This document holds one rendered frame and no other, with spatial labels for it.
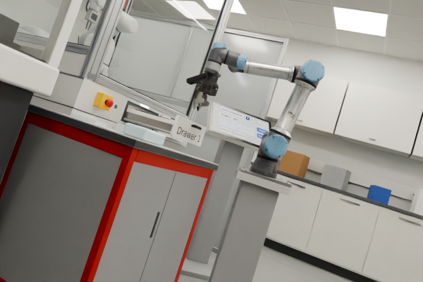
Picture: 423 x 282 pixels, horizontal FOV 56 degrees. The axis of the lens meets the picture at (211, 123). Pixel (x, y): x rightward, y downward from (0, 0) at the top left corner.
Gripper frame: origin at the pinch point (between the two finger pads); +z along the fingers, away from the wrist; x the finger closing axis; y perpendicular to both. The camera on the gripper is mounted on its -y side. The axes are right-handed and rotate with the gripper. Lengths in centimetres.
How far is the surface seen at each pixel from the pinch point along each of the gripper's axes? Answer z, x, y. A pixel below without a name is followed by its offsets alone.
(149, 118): 13.1, -10.6, -17.3
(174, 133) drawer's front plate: 16.7, -11.7, 0.5
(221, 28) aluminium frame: -64, 52, -33
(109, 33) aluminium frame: -18, -39, -34
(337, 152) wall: -39, 368, 3
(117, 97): 8.3, -20.2, -33.4
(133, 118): 15.4, -10.6, -27.0
